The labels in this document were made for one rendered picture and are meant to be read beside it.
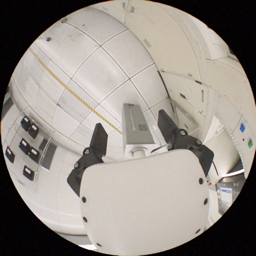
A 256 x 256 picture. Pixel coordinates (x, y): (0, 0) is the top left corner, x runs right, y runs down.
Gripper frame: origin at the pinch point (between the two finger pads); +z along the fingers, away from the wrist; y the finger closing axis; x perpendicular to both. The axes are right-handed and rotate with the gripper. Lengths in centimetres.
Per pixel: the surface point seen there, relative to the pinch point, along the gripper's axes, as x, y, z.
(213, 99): -8, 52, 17
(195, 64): 10, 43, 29
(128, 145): -44, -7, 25
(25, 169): -33, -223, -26
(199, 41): 23.5, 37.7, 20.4
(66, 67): 41, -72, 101
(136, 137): -46, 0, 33
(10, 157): 18, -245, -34
